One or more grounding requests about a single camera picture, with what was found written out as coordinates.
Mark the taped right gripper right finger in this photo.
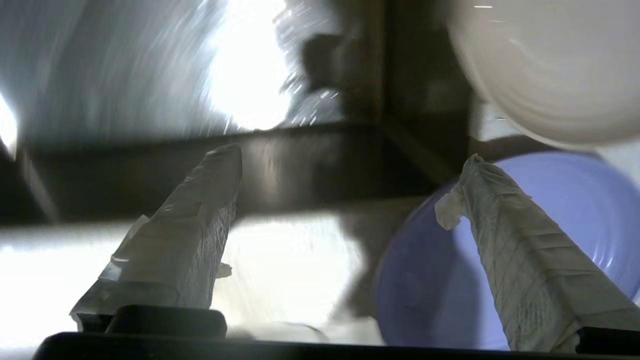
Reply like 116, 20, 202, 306
434, 154, 640, 353

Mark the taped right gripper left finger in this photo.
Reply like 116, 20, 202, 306
70, 144, 243, 331

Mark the purple round plate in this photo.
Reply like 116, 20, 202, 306
375, 151, 640, 351

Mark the cream round plate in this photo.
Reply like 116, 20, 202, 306
446, 0, 640, 151

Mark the stainless steel sink basin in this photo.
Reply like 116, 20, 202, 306
0, 0, 471, 226

